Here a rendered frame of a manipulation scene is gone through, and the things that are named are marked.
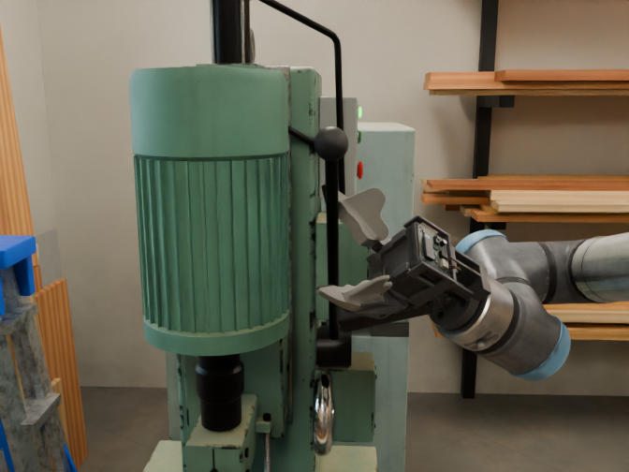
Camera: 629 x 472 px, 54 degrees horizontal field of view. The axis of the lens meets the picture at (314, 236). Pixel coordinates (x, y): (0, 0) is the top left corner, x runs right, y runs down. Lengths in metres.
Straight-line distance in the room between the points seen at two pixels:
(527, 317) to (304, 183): 0.36
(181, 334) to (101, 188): 2.55
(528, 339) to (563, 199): 1.93
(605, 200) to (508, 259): 1.89
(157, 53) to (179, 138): 2.45
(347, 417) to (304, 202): 0.33
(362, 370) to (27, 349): 0.97
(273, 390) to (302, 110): 0.40
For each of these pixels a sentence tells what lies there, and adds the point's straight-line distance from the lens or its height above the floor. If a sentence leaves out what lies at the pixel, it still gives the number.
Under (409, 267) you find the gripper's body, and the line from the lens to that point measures 0.65.
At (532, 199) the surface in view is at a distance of 2.65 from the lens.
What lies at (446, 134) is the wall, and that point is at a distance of 3.01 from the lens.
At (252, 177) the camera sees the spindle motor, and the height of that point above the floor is 1.39.
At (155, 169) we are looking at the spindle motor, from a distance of 0.67.
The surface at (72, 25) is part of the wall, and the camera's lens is 3.23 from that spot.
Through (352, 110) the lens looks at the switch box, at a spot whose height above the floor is 1.46.
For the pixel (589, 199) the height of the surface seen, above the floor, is 1.09.
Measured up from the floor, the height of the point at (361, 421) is 1.00.
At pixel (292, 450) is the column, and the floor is 0.92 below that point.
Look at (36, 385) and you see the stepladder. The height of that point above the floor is 0.78.
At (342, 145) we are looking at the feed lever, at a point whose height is 1.43.
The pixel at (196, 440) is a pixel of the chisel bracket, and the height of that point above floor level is 1.07.
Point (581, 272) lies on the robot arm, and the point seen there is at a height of 1.25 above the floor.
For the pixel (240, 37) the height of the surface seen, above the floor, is 1.55.
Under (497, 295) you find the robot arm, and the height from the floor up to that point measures 1.25.
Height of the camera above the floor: 1.47
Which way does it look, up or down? 12 degrees down
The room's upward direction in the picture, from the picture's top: straight up
